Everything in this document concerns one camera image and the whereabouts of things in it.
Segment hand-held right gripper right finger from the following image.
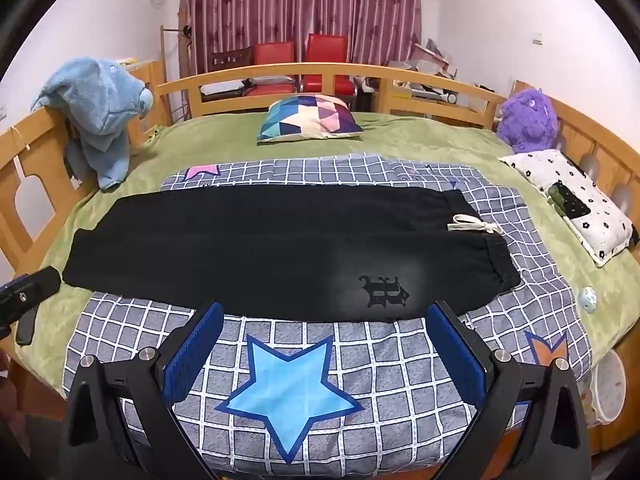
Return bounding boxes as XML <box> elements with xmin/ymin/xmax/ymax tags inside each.
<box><xmin>427</xmin><ymin>301</ymin><xmax>591</xmax><ymax>480</ymax></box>

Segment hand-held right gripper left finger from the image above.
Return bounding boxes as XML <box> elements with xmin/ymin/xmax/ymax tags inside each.
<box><xmin>65</xmin><ymin>301</ymin><xmax>224</xmax><ymax>480</ymax></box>

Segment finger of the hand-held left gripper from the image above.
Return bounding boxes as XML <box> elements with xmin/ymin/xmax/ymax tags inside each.
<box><xmin>16</xmin><ymin>307</ymin><xmax>37</xmax><ymax>346</ymax></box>
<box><xmin>0</xmin><ymin>266</ymin><xmax>62</xmax><ymax>328</ymax></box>

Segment black pants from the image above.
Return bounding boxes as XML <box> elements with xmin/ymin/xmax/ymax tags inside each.
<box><xmin>61</xmin><ymin>184</ymin><xmax>522</xmax><ymax>323</ymax></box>

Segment checked blanket with stars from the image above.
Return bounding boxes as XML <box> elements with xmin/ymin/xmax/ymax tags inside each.
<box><xmin>62</xmin><ymin>154</ymin><xmax>593</xmax><ymax>480</ymax></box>

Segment white basket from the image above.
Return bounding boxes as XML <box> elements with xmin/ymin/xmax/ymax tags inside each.
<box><xmin>590</xmin><ymin>350</ymin><xmax>628</xmax><ymax>428</ymax></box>

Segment blue plush toy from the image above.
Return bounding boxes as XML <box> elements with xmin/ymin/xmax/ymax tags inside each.
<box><xmin>31</xmin><ymin>56</ymin><xmax>155</xmax><ymax>190</ymax></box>

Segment white flowered pillow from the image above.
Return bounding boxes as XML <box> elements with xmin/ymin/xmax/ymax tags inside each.
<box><xmin>499</xmin><ymin>149</ymin><xmax>640</xmax><ymax>267</ymax></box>

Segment green bed sheet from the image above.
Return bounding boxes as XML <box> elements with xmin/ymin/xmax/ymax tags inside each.
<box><xmin>10</xmin><ymin>110</ymin><xmax>640</xmax><ymax>401</ymax></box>

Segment purple plush toy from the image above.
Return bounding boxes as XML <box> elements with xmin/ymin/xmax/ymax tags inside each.
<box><xmin>496</xmin><ymin>87</ymin><xmax>559</xmax><ymax>155</ymax></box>

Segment wooden coat rack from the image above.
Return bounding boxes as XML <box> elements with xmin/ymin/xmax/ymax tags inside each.
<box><xmin>160</xmin><ymin>24</ymin><xmax>193</xmax><ymax>121</ymax></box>

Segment geometric patterned pillow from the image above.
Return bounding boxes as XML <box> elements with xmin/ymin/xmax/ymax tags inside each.
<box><xmin>257</xmin><ymin>94</ymin><xmax>365</xmax><ymax>142</ymax></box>

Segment pile of cardboard clutter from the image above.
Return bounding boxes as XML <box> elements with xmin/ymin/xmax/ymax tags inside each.
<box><xmin>390</xmin><ymin>37</ymin><xmax>506</xmax><ymax>106</ymax></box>

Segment dark wooden chair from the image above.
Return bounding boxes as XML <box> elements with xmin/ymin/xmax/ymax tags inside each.
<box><xmin>210</xmin><ymin>46</ymin><xmax>253</xmax><ymax>73</ymax></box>

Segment red chair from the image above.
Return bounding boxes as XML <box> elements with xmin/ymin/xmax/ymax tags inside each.
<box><xmin>305</xmin><ymin>34</ymin><xmax>357</xmax><ymax>98</ymax></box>
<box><xmin>252</xmin><ymin>41</ymin><xmax>296</xmax><ymax>78</ymax></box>

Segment purple striped curtain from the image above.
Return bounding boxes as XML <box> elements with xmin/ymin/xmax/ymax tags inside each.
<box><xmin>179</xmin><ymin>0</ymin><xmax>423</xmax><ymax>76</ymax></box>

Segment wooden bed frame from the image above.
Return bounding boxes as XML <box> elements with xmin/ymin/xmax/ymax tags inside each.
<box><xmin>0</xmin><ymin>60</ymin><xmax>640</xmax><ymax>456</ymax></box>

